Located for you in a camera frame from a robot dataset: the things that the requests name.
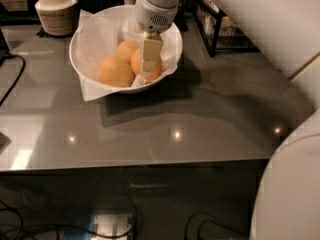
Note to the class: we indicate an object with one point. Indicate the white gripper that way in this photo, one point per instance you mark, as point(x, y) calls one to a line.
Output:
point(152, 16)

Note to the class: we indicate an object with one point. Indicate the orange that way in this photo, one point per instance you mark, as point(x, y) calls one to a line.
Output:
point(126, 49)
point(135, 65)
point(116, 72)

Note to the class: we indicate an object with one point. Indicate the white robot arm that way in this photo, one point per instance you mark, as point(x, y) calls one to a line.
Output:
point(287, 32)

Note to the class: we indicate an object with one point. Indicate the white bowl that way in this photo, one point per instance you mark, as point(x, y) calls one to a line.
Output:
point(96, 39)

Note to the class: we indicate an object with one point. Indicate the stack of paper bowls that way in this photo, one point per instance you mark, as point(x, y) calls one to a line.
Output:
point(58, 17)

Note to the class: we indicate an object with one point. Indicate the black wire snack rack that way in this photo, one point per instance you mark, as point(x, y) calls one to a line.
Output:
point(218, 32)

